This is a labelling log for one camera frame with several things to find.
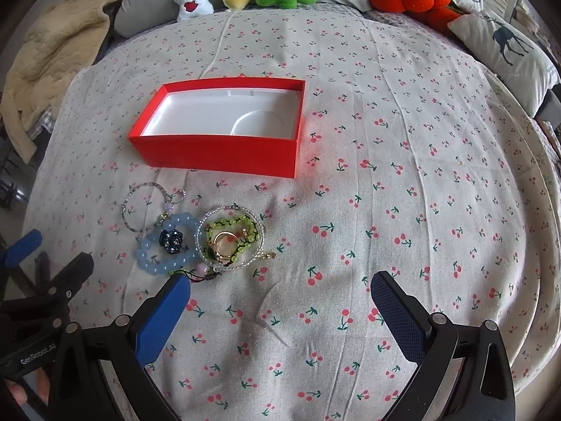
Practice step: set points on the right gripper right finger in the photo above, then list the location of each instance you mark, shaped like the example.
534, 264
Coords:
483, 389

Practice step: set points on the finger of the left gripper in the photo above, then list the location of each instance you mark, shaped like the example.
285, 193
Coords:
65, 273
12, 256

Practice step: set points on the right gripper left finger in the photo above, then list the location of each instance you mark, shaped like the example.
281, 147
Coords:
129, 344

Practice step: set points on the black flower hair clip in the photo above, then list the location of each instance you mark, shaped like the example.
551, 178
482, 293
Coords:
171, 241

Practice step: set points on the gold ring cluster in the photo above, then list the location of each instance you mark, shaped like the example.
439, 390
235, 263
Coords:
223, 246

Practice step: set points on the red cardboard box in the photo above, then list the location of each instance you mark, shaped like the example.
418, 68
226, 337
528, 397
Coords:
247, 125

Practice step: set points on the left hand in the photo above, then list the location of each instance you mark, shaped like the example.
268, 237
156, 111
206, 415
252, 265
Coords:
20, 394

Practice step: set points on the beige quilted blanket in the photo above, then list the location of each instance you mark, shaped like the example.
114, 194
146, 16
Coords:
61, 42

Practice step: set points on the cherry print bed sheet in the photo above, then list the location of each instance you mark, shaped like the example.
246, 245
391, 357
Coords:
414, 160

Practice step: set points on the deer print pillow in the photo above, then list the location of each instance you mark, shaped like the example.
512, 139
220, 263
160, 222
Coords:
520, 64

